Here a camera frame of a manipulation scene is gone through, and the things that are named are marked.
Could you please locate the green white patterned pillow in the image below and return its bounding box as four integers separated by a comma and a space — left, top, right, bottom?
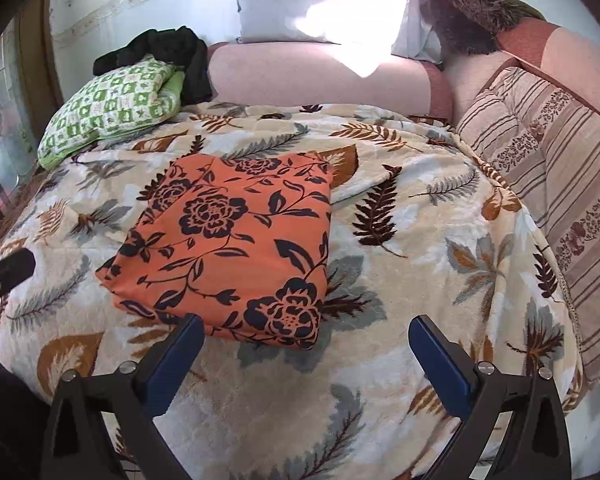
38, 55, 185, 170

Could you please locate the white lavender pillow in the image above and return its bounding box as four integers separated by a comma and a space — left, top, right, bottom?
237, 0, 442, 64

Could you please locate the black garment on pillow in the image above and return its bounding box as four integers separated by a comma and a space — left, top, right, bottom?
93, 26, 212, 105

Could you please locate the striped beige floral cushion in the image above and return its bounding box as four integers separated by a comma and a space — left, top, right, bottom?
457, 66, 600, 382

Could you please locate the stained glass door panel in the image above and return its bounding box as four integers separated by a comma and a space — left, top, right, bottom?
0, 22, 38, 207

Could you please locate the pink sofa backrest cushion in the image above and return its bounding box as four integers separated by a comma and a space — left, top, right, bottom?
208, 42, 517, 124

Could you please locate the orange black floral garment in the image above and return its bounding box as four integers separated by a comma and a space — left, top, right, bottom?
96, 153, 332, 350

